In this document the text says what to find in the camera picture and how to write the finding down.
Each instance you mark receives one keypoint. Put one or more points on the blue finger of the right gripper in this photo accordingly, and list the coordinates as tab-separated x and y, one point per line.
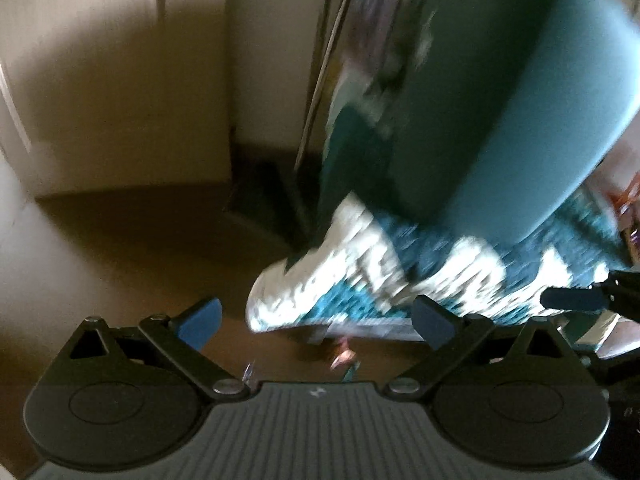
574	299

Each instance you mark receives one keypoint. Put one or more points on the teal white chevron quilt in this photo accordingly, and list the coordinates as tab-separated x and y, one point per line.
369	264

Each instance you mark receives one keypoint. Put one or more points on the beige wooden door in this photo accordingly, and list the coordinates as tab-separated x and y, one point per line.
102	94

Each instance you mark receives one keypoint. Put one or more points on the orange foil snack wrapper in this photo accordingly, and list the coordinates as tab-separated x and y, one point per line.
342	354

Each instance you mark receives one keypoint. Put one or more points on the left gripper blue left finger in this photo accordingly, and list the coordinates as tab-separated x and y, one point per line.
199	323

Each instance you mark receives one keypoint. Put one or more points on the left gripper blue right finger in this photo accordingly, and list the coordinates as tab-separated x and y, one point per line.
435	324

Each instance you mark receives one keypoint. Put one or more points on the teal plastic trash bin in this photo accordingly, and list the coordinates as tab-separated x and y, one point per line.
501	108

